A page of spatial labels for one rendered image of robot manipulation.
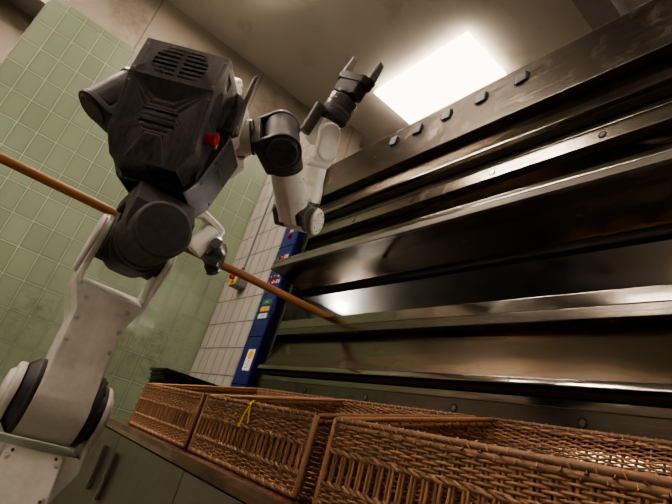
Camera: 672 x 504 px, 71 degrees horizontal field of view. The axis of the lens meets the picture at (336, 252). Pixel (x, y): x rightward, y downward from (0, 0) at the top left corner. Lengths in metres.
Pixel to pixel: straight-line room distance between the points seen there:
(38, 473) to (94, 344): 0.24
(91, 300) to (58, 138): 2.06
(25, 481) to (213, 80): 0.86
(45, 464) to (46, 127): 2.27
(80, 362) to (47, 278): 1.83
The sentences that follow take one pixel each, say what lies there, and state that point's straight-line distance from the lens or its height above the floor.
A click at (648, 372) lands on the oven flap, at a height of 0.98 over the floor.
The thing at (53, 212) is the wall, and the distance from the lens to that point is 2.97.
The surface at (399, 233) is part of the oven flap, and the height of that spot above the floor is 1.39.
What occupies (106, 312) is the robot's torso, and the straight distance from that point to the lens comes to 1.12.
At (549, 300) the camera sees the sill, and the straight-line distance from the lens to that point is 1.32.
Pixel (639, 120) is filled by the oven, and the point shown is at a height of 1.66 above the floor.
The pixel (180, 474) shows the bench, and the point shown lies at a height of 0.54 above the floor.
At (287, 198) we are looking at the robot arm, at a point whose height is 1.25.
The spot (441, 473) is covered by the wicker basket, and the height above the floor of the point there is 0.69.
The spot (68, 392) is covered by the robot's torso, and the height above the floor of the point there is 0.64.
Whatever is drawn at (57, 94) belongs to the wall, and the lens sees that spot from 3.20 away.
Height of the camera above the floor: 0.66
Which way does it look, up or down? 23 degrees up
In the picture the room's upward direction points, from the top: 17 degrees clockwise
